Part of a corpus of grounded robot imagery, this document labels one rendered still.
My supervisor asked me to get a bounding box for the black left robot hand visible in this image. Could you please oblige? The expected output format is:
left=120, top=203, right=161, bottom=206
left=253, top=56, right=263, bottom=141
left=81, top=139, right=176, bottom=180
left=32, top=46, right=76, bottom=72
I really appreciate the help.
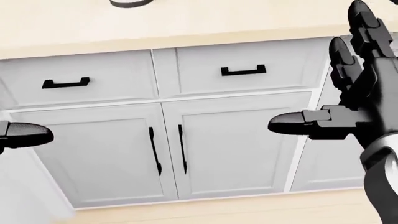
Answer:
left=0, top=120, right=55, bottom=154

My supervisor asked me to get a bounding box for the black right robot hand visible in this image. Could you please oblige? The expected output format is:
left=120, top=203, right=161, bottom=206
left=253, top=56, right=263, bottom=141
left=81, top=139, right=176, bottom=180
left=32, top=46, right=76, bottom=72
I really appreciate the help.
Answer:
left=267, top=0, right=398, bottom=150

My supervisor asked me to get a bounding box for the black electric kettle base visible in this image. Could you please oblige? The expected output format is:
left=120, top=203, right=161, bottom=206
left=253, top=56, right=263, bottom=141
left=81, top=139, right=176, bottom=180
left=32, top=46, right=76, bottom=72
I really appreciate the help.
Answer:
left=109, top=0, right=154, bottom=9

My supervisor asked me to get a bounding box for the white cabinet door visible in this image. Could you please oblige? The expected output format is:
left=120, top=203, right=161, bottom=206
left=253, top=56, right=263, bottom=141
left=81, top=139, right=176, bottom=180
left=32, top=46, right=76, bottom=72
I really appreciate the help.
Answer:
left=160, top=91, right=313, bottom=200
left=289, top=66, right=371, bottom=192
left=8, top=102, right=179, bottom=209

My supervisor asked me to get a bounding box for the white cabinet drawer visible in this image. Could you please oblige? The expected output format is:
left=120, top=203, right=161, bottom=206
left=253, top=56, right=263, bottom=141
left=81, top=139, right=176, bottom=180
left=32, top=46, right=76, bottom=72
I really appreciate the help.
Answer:
left=0, top=49, right=160, bottom=110
left=152, top=39, right=331, bottom=99

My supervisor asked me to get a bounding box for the white kitchen cabinet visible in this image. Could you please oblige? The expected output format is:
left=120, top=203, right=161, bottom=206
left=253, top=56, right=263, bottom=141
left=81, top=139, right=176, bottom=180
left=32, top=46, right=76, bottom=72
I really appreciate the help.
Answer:
left=0, top=32, right=398, bottom=224

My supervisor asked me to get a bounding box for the black drawer handle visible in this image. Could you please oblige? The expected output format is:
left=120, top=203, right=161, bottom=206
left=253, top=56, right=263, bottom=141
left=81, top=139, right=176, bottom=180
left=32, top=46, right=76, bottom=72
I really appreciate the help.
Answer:
left=220, top=65, right=267, bottom=77
left=42, top=77, right=91, bottom=90

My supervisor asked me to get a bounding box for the long black door handle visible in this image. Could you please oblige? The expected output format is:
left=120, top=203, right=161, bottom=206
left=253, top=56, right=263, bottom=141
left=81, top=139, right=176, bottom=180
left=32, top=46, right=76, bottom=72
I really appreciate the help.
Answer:
left=177, top=124, right=188, bottom=175
left=148, top=126, right=163, bottom=177

